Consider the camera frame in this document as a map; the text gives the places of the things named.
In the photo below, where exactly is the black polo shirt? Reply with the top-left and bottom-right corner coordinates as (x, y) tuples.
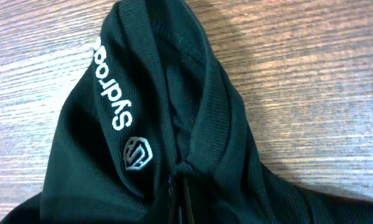
(3, 0), (373, 223)

